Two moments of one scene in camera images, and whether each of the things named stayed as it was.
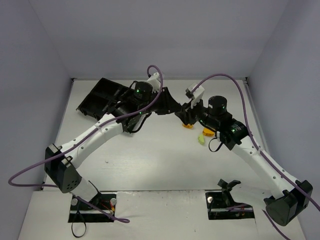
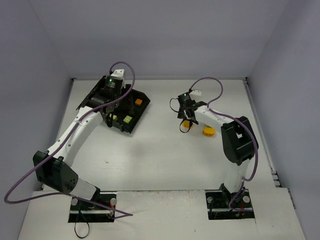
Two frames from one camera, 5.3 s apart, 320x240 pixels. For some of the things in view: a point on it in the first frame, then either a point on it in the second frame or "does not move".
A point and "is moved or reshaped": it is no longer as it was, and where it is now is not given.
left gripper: [163, 100] -> [110, 116]
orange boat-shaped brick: [188, 126] does not move
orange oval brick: [208, 132] does not move
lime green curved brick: [201, 139] is moved or reshaped
